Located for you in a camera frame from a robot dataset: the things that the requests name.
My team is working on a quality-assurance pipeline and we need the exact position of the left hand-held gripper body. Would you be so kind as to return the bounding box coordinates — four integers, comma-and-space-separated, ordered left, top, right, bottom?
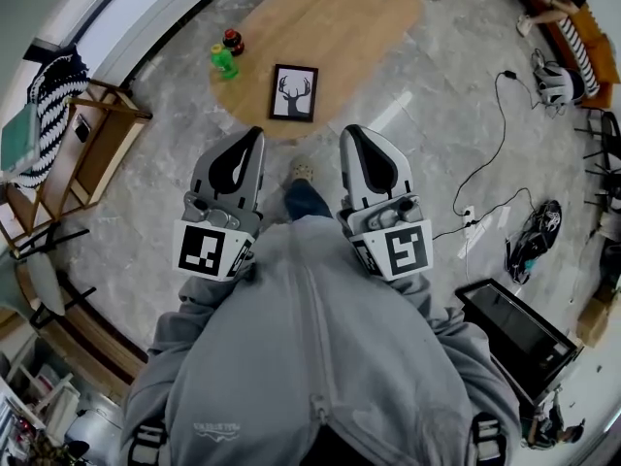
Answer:
172, 189, 267, 282

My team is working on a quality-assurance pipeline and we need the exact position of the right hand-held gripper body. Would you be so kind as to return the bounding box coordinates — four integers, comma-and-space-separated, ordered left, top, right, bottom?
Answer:
335, 191, 435, 283

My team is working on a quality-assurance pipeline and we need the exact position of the deer picture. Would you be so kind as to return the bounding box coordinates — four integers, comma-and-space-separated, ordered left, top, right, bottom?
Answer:
269, 63, 320, 124

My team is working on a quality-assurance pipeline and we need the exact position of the person's right forearm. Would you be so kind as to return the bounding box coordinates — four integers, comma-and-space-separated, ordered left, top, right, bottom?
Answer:
387, 272, 491, 358

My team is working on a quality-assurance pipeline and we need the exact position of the person's left forearm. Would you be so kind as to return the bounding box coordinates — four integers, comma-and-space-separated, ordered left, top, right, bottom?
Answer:
149, 272, 253, 358

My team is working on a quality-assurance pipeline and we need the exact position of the wooden coffee table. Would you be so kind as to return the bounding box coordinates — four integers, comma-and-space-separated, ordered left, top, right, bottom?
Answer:
208, 0, 422, 141

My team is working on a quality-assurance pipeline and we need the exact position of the person's beige shoe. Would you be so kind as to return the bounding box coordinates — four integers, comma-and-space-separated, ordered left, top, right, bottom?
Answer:
289, 154, 314, 183

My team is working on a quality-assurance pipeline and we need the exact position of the person's blue trouser leg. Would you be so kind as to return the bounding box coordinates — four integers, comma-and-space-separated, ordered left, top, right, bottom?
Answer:
283, 178, 335, 222

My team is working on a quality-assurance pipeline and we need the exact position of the wooden shelf rack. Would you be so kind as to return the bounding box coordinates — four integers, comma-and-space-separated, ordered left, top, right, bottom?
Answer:
0, 78, 153, 256

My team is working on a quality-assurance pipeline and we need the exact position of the green soda bottle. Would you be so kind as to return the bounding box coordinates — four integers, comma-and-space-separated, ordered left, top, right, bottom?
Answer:
210, 43, 241, 81

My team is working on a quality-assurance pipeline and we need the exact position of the small black device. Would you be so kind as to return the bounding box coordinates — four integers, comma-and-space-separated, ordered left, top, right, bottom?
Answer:
72, 113, 92, 143

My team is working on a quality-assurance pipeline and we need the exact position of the red label cola bottle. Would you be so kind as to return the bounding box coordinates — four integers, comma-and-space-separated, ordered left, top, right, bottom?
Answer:
222, 28, 245, 57

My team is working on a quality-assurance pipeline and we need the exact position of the black flat screen monitor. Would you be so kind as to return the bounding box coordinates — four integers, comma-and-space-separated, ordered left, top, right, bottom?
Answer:
454, 278, 586, 407

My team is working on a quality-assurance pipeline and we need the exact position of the black bag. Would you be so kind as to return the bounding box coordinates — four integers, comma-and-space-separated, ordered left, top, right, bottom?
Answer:
504, 199, 564, 288

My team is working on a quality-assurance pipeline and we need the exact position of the person's grey hoodie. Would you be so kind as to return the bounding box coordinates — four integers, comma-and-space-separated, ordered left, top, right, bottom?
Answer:
118, 218, 523, 466

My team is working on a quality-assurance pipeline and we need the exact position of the grey padded chair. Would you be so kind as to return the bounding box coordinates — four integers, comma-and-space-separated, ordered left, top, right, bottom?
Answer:
14, 225, 98, 329

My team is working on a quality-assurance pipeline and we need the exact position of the navy white striped blanket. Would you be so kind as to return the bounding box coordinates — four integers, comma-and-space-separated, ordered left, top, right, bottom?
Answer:
14, 49, 93, 189

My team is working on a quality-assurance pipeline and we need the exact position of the white window ledge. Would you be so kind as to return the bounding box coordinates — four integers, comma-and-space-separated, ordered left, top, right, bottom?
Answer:
21, 0, 244, 84

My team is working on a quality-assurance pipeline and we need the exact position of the grey backpack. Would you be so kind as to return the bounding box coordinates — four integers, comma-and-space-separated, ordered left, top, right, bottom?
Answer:
531, 49, 587, 114

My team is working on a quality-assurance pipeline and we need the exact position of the green book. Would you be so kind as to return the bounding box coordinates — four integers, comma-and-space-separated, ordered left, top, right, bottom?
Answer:
0, 102, 43, 174

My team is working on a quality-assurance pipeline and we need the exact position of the grey harness buckle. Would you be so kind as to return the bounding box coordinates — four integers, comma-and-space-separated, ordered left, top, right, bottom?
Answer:
126, 419, 169, 466
469, 413, 508, 466

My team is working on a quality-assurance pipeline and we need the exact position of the cardboard box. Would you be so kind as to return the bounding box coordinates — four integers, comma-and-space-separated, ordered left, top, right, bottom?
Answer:
576, 288, 621, 349

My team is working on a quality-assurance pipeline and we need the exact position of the black metal chair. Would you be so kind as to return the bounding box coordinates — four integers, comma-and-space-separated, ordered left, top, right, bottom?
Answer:
574, 109, 621, 174
584, 162, 621, 213

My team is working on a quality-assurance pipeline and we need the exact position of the striped sofa cushion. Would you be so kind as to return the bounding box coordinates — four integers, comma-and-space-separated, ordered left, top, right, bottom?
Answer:
552, 17, 602, 97

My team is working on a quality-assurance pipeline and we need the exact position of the orange sofa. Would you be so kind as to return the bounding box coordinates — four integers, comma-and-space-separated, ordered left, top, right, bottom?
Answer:
504, 0, 621, 111

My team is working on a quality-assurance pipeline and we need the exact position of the thin black cable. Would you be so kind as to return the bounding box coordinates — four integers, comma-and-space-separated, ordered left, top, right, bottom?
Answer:
431, 186, 539, 241

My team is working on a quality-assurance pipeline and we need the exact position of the black cable with adapter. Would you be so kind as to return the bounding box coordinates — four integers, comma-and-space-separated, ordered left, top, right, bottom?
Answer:
453, 69, 538, 216

